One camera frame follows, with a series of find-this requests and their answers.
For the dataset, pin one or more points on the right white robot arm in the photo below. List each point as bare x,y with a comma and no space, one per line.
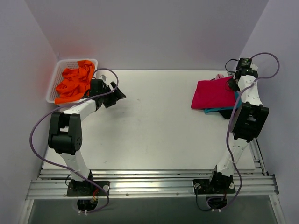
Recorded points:
247,121

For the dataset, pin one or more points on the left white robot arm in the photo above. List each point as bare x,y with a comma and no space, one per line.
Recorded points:
65,133

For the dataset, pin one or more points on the crimson red t-shirt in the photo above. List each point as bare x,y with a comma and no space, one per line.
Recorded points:
214,94

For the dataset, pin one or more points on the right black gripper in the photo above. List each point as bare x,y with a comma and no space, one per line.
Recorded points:
232,84

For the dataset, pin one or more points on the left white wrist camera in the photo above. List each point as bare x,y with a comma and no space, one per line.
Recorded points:
102,77

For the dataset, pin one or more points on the crumpled orange t-shirt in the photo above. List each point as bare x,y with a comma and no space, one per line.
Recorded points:
75,82

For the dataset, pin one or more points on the folded black t-shirt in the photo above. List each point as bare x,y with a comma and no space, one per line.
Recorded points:
226,114

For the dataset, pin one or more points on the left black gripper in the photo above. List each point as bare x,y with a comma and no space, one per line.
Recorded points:
111,97

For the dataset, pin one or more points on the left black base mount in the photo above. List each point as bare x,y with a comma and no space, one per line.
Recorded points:
84,188

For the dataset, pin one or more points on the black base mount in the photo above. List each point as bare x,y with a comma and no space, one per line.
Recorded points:
84,188
217,183

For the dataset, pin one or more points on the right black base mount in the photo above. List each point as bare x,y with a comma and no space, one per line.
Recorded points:
217,183

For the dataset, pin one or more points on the white plastic basket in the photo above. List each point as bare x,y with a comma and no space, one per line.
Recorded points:
57,77

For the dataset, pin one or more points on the folded teal t-shirt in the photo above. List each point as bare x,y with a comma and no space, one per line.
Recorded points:
206,111

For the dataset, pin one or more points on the folded pink t-shirt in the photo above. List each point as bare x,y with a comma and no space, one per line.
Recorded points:
219,76

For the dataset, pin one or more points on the aluminium rail frame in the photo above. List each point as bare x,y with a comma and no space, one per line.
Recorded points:
151,156

